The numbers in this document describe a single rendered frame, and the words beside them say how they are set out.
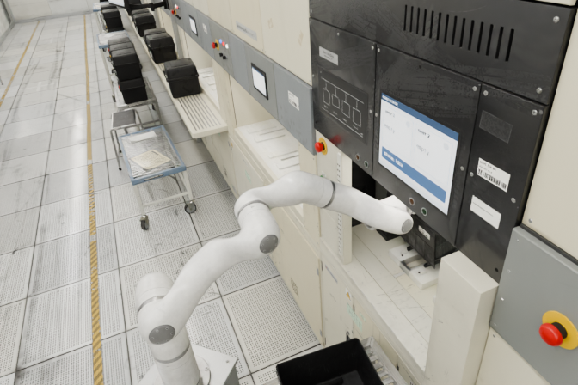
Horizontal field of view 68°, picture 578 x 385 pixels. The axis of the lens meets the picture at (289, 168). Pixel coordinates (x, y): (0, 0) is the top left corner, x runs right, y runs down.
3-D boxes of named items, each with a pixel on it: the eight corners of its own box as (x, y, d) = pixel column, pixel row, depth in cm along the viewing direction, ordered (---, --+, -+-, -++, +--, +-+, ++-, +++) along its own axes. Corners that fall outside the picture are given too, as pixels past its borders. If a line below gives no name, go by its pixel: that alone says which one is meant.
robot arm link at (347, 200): (350, 192, 119) (421, 216, 134) (322, 174, 132) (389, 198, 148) (337, 222, 120) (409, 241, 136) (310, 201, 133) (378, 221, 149)
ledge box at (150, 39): (149, 58, 483) (143, 35, 469) (173, 53, 492) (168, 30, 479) (153, 64, 459) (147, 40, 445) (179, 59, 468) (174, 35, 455)
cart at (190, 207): (126, 177, 416) (113, 133, 391) (179, 162, 433) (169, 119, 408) (143, 233, 339) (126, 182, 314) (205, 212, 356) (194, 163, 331)
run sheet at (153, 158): (128, 159, 350) (127, 157, 349) (154, 148, 364) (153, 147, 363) (146, 171, 330) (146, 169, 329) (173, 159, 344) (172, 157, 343)
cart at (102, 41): (109, 86, 660) (93, 33, 618) (140, 80, 675) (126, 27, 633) (113, 103, 596) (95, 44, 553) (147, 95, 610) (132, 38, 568)
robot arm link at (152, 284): (153, 369, 129) (132, 315, 116) (148, 322, 144) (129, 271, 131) (193, 354, 132) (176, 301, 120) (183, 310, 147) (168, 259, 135)
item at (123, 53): (115, 74, 467) (108, 51, 454) (141, 70, 475) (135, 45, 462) (116, 82, 443) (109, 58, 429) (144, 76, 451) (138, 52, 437)
